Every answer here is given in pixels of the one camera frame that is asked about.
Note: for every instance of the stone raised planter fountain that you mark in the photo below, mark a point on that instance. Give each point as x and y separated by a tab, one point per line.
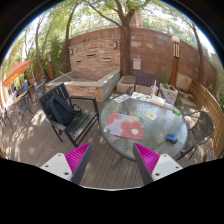
99	83

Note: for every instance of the large tree trunk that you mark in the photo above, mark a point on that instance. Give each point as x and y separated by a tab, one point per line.
125	9

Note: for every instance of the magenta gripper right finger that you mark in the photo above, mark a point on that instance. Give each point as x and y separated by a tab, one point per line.
153	166

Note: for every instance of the black slatted patio chair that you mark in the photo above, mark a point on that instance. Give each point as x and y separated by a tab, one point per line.
80	125

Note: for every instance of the black backpack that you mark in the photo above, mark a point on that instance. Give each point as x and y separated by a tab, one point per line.
60	111

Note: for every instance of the square concrete planter pot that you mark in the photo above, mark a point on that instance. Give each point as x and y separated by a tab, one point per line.
169	92

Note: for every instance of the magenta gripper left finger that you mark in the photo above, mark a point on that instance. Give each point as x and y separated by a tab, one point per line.
70	166

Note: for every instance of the white paper sheet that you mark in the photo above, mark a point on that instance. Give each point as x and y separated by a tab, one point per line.
121	98

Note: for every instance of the blue black computer mouse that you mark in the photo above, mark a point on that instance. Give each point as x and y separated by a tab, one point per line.
171	138

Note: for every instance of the wooden lamp post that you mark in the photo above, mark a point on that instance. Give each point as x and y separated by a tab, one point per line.
176	56

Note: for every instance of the clear plastic drink cup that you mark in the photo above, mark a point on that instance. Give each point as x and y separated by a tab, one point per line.
154	89

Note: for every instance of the black mesh metal chair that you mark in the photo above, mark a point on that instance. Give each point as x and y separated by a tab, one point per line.
199	134

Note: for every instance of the dark wooden far chair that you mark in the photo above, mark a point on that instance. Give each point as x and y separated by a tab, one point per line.
145	80

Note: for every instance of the open magazine papers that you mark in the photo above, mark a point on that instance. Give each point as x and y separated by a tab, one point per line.
148	98

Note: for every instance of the orange patio umbrella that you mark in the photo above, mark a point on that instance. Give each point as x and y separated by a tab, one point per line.
17	69

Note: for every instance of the green marker pen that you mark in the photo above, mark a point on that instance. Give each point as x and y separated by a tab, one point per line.
176	111

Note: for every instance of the round glass patio table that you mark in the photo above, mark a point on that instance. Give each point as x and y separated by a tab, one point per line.
154	133

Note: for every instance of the floral mouse pad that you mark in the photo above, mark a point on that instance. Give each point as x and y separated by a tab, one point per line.
125	126

